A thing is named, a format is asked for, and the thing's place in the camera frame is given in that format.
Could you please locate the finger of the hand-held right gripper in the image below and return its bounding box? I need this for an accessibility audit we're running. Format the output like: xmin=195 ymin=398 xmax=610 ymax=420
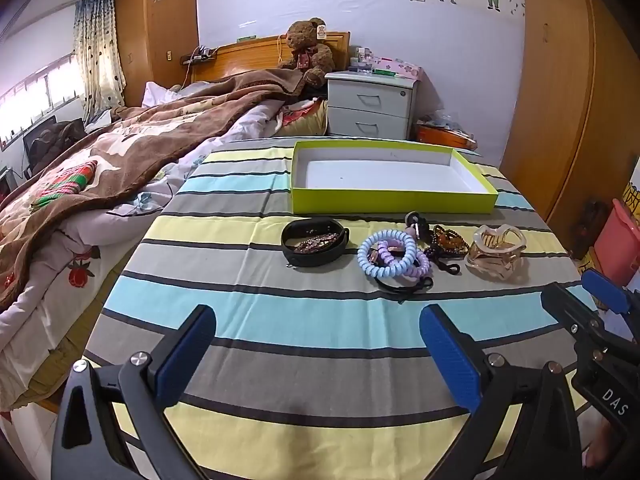
xmin=581 ymin=268 xmax=640 ymax=343
xmin=541 ymin=284 xmax=608 ymax=346

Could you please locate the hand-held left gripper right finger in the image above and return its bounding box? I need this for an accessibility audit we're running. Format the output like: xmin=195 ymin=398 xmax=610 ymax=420
xmin=419 ymin=304 xmax=583 ymax=480

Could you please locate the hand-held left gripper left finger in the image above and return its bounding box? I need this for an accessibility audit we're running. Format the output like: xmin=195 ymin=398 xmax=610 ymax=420
xmin=50 ymin=304 xmax=217 ymax=480

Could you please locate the black hair tie pink disc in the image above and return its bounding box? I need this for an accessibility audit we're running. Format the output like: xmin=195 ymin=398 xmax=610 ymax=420
xmin=369 ymin=247 xmax=435 ymax=305

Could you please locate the transparent claw hair clip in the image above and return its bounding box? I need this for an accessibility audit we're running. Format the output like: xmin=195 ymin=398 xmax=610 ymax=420
xmin=465 ymin=224 xmax=528 ymax=283

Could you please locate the purple spiral hair tie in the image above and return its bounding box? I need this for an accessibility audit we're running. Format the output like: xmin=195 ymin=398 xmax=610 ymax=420
xmin=375 ymin=240 xmax=431 ymax=278

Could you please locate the brown beaded hair tie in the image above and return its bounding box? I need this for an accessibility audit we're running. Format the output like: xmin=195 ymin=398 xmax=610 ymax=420
xmin=424 ymin=225 xmax=471 ymax=277

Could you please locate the blue spiral hair tie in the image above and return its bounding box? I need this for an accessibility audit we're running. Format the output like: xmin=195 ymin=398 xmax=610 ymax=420
xmin=357 ymin=229 xmax=418 ymax=281

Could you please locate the black wrist band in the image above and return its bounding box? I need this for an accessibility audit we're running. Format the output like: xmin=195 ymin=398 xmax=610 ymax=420
xmin=281 ymin=218 xmax=350 ymax=268

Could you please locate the green cardboard box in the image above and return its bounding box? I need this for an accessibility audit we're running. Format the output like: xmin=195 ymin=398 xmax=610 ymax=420
xmin=291 ymin=140 xmax=500 ymax=215

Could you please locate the pink rhinestone hair clip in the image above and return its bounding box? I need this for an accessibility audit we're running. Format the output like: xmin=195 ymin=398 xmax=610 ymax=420
xmin=292 ymin=232 xmax=338 ymax=254

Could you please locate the person's right hand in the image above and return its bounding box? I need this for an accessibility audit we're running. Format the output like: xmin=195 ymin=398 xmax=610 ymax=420
xmin=584 ymin=415 xmax=615 ymax=471

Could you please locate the pink plastic bucket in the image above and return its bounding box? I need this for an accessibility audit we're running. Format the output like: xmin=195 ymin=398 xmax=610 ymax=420
xmin=592 ymin=199 xmax=640 ymax=291

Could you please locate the dark brown bag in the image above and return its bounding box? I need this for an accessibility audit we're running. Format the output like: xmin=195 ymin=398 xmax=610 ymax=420
xmin=570 ymin=200 xmax=608 ymax=261

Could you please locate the yellow picture book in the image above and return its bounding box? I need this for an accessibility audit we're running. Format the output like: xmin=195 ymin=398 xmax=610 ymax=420
xmin=622 ymin=165 xmax=640 ymax=221

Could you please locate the striped cloth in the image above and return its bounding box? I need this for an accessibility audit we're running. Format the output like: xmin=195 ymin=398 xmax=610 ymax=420
xmin=82 ymin=135 xmax=601 ymax=480

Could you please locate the orange basket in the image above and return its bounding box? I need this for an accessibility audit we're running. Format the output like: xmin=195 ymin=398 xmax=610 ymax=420
xmin=416 ymin=122 xmax=476 ymax=151

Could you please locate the red green plaid cloth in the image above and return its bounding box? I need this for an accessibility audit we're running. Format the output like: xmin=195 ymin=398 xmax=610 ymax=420
xmin=30 ymin=160 xmax=98 ymax=211

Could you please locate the wooden wardrobe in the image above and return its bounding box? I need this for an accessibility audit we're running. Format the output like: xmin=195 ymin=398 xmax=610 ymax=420
xmin=500 ymin=0 xmax=640 ymax=233

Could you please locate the brown fleece blanket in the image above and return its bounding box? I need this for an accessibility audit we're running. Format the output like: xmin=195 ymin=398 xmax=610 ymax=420
xmin=0 ymin=67 xmax=306 ymax=311

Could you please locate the white printed duvet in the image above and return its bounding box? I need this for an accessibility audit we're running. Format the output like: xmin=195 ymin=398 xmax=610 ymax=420
xmin=0 ymin=80 xmax=331 ymax=411

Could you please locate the dark clothes pile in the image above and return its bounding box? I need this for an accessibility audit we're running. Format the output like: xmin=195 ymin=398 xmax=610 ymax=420
xmin=22 ymin=117 xmax=86 ymax=176

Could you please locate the white nightstand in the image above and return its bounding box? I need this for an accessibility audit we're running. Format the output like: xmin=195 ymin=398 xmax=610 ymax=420
xmin=324 ymin=71 xmax=418 ymax=141

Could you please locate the red and yellow pillow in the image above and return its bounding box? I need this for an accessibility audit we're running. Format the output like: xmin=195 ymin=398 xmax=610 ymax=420
xmin=277 ymin=99 xmax=328 ymax=137

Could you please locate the pink flowered box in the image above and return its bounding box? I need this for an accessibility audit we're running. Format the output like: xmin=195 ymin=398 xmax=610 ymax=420
xmin=372 ymin=56 xmax=426 ymax=81

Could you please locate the power strip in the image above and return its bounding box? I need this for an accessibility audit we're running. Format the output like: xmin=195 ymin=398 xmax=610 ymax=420
xmin=182 ymin=47 xmax=218 ymax=65

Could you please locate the window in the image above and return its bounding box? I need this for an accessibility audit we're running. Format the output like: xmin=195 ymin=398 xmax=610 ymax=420
xmin=0 ymin=55 xmax=81 ymax=126

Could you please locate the wooden headboard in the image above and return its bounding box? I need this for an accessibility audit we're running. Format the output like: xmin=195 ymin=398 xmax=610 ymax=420
xmin=192 ymin=31 xmax=351 ymax=83

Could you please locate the cluster of small containers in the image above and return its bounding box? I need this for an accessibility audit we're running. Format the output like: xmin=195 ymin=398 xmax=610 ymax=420
xmin=350 ymin=46 xmax=376 ymax=73

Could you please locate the dotted curtain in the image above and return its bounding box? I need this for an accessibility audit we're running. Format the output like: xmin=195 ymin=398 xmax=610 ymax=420
xmin=72 ymin=0 xmax=127 ymax=123

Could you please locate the tall wooden cabinet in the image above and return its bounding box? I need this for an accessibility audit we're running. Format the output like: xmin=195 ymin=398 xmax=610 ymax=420
xmin=115 ymin=0 xmax=200 ymax=108

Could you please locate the brown teddy bear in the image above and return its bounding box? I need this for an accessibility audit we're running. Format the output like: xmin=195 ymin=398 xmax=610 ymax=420
xmin=276 ymin=17 xmax=337 ymax=91

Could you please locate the black hair tie pink ball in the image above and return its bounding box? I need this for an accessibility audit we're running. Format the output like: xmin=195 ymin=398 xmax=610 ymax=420
xmin=405 ymin=211 xmax=433 ymax=248

